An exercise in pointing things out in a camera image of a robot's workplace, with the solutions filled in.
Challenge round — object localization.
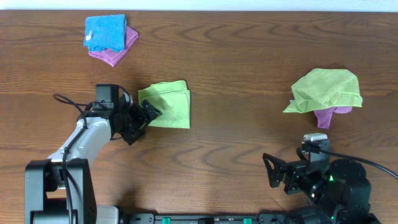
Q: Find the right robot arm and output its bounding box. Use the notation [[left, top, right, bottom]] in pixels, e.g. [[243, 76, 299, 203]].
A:
[[262, 139, 379, 224]]

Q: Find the crumpled purple cloth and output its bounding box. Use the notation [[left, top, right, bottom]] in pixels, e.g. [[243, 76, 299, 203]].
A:
[[314, 106, 353, 129]]

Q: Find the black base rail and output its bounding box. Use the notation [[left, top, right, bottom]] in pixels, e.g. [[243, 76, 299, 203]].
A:
[[118, 213, 300, 224]]

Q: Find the folded blue cloth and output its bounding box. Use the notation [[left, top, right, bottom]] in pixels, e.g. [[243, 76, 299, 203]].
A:
[[83, 14, 127, 52]]

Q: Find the crumpled green cloth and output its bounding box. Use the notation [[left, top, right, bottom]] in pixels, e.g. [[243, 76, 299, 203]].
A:
[[284, 68, 363, 113]]

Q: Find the folded purple cloth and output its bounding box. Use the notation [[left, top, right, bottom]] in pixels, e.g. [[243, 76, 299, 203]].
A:
[[88, 26, 139, 67]]

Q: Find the green cloth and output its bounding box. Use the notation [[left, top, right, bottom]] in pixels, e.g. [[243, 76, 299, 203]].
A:
[[284, 68, 363, 113], [138, 80, 191, 129]]

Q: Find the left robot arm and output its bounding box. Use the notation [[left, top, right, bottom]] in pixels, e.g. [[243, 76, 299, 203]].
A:
[[24, 93, 162, 224]]

